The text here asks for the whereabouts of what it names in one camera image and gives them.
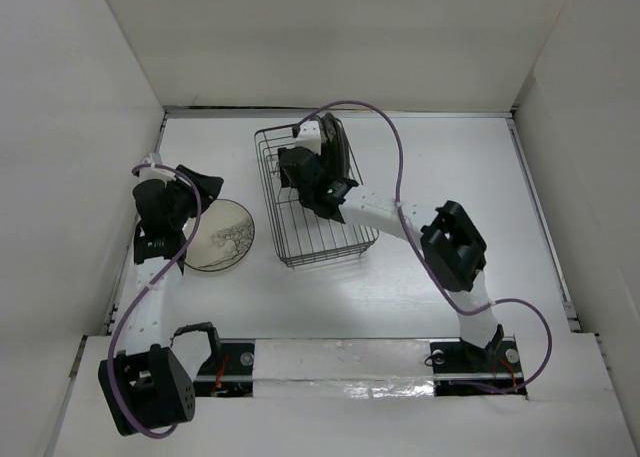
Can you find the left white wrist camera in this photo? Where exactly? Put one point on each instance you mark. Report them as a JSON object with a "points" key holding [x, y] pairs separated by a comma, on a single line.
{"points": [[150, 168]]}

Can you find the grey wire dish rack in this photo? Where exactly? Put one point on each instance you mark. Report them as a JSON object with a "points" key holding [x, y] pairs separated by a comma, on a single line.
{"points": [[299, 236]]}

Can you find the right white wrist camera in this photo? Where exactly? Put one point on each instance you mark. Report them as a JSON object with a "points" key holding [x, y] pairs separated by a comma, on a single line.
{"points": [[308, 135]]}

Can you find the cream tree pattern plate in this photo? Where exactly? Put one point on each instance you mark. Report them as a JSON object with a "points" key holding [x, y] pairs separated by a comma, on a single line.
{"points": [[224, 237]]}

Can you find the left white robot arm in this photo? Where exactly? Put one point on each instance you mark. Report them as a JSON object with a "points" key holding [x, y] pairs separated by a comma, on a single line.
{"points": [[147, 377]]}

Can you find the striped dark rim plate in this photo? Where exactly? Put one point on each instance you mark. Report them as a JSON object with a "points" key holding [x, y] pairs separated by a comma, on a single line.
{"points": [[328, 127]]}

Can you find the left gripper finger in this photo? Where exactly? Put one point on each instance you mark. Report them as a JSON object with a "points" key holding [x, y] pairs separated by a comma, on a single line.
{"points": [[209, 189], [183, 170]]}

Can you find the blue floral white plate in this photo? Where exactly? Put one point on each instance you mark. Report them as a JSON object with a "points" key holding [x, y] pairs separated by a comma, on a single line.
{"points": [[337, 152]]}

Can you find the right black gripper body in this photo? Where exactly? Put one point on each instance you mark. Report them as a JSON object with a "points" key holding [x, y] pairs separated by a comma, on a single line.
{"points": [[304, 198]]}

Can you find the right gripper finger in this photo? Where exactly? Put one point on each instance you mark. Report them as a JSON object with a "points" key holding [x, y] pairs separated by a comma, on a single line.
{"points": [[328, 157], [282, 177]]}

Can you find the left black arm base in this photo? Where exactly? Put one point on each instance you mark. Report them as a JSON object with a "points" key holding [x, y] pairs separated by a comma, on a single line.
{"points": [[221, 368]]}

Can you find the brown rim cream plate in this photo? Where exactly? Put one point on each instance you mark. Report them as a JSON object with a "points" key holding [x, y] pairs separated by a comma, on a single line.
{"points": [[343, 147]]}

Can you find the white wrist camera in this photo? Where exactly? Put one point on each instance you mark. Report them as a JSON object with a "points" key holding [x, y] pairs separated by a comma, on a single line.
{"points": [[308, 135], [150, 168]]}

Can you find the light blue daisy plate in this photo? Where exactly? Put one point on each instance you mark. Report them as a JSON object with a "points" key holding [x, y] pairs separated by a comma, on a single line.
{"points": [[310, 168]]}

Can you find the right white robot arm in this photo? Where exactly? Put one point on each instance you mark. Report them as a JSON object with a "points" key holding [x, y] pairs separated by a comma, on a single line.
{"points": [[444, 238]]}

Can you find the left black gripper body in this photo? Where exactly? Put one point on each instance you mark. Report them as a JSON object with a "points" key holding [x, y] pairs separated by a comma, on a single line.
{"points": [[184, 203]]}

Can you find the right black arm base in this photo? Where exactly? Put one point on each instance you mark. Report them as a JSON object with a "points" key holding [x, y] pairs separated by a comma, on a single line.
{"points": [[460, 369]]}

